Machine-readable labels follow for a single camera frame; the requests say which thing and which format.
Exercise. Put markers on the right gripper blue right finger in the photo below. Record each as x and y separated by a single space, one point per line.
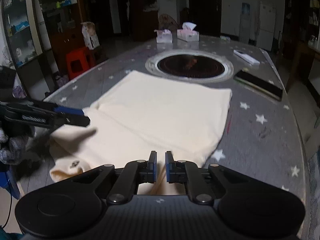
187 173

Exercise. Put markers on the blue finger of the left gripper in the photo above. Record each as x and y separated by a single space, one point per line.
66 110
77 120

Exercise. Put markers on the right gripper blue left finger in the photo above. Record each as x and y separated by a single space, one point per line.
130 177

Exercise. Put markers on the cream garment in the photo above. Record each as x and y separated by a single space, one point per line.
141 114

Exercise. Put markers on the red plastic stool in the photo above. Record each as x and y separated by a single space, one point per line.
79 61

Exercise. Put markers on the white printed carton bag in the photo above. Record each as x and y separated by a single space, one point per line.
90 36

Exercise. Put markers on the grey star pattern tablecloth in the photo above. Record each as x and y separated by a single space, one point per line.
261 140

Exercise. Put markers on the dark shelf unit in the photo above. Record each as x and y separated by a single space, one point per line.
21 30

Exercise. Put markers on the round black induction cooktop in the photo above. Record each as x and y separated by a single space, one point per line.
192 66

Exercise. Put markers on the black smartphone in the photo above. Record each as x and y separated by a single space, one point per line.
259 84

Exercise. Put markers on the small white pink tissue box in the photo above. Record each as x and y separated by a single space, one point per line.
164 36

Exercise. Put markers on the white remote control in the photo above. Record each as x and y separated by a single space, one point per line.
246 57

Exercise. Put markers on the white tissue box with tissue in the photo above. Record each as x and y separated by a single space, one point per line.
188 33

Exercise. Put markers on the small green dish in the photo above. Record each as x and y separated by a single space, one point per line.
225 38

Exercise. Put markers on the water dispenser with blue bottle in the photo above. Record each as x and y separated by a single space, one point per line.
245 23

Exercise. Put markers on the white refrigerator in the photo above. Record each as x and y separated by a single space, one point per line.
266 26

